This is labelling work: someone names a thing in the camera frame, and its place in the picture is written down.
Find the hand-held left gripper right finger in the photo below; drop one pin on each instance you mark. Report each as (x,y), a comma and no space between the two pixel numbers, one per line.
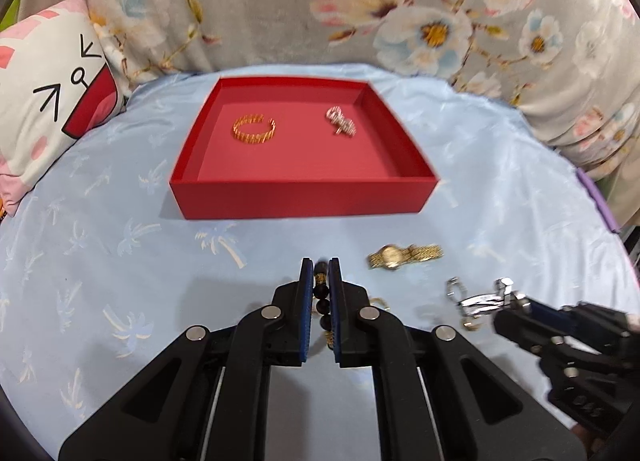
(337,311)

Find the gold wristwatch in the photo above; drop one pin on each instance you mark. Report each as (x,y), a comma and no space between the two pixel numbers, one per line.
(395,256)

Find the red shallow tray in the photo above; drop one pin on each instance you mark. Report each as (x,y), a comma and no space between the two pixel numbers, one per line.
(300,146)

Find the cat face pillow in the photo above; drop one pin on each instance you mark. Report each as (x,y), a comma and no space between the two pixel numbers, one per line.
(50,91)

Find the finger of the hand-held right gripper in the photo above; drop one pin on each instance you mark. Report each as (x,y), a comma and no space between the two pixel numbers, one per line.
(546,313)
(520,328)

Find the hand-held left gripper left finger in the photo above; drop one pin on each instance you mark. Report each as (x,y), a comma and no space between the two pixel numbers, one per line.
(303,311)

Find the small gold earring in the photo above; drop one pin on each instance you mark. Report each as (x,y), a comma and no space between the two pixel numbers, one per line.
(470,324)

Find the light blue palm-print sheet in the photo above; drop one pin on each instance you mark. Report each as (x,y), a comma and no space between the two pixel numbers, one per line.
(100,241)

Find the gold ribbed bangle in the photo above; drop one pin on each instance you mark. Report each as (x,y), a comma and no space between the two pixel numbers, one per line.
(254,128)

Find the grey floral blanket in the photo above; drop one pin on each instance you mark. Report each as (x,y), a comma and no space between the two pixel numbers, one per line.
(300,6)

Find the colourful striped cloth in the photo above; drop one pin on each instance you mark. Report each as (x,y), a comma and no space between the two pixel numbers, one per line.
(10,11)

